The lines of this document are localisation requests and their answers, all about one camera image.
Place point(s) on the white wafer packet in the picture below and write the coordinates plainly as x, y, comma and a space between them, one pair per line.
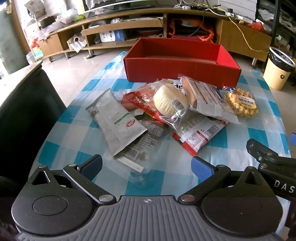
178, 86

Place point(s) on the yellow waffle packet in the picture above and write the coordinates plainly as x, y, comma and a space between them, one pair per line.
240, 104

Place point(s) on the steel bowl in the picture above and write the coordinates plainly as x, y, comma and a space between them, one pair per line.
188, 22

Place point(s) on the white storage cart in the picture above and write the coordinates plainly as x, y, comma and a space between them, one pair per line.
37, 51

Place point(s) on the grey snack packet green print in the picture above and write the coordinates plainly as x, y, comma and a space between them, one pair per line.
115, 122

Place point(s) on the printed carton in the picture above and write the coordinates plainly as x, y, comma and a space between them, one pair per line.
34, 5

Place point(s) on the dark clear snack packet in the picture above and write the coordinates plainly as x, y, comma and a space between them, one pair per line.
150, 139

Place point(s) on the red white spicy strip packet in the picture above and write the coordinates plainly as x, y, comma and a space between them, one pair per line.
196, 136

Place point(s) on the red cardboard box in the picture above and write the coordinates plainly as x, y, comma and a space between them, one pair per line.
161, 69

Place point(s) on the white plastic bag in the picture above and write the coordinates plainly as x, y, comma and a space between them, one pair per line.
69, 16

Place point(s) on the red plastic bag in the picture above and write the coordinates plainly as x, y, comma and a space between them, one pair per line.
256, 26

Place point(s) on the orange plastic bag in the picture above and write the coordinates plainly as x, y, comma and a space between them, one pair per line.
209, 34

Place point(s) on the white brown bread packet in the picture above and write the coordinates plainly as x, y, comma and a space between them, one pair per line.
208, 99

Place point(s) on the dark furniture piece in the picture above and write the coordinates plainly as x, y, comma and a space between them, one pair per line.
23, 115

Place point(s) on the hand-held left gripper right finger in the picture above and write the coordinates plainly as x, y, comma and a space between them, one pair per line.
202, 169

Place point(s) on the small open cardboard box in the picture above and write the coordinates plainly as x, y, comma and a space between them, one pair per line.
76, 44

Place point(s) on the white bun clear packet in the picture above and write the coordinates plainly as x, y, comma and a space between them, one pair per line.
168, 102

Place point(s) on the dark storage shelf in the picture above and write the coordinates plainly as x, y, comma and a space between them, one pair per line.
284, 20

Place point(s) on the blue white box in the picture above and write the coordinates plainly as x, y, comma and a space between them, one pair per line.
113, 36

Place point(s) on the red candy packet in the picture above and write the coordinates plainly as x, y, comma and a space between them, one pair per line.
138, 102

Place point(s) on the cream trash bin black liner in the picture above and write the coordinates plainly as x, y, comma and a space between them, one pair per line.
275, 76

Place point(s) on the white lace cloth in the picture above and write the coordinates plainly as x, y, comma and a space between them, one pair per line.
92, 3

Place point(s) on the wooden TV stand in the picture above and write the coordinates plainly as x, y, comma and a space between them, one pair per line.
138, 25

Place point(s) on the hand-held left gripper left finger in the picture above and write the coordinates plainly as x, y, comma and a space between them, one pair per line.
92, 165

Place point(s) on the white set-top box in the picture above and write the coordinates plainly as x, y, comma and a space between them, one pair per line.
143, 19

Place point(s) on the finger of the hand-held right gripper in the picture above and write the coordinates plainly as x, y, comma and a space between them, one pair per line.
293, 138
266, 155

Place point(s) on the blue white checked tablecloth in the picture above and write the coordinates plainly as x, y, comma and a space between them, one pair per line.
231, 139

